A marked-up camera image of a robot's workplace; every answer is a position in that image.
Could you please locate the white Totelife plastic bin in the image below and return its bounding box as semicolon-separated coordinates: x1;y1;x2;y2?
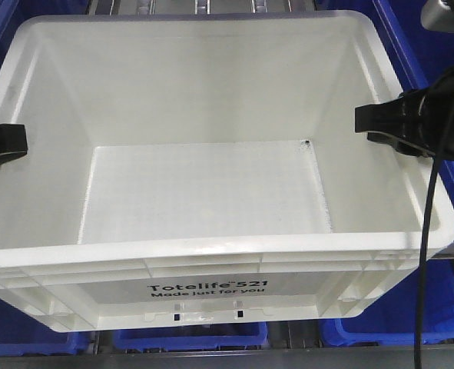
0;9;454;334

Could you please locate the blue bin right of shelf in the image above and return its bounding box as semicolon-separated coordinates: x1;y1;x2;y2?
373;1;454;206

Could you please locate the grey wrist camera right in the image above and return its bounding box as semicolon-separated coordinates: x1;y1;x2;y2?
420;0;454;33

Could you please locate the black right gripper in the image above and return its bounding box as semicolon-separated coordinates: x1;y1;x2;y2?
354;65;454;161

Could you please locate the blue bin lower left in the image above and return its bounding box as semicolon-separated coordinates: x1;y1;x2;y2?
0;288;93;357

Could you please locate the blue bin lower middle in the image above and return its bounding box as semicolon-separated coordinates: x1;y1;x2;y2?
113;322;268;351

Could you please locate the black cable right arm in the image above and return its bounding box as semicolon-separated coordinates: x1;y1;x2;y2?
413;65;454;369

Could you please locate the blue bin lower right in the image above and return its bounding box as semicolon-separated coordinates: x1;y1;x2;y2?
319;259;454;347

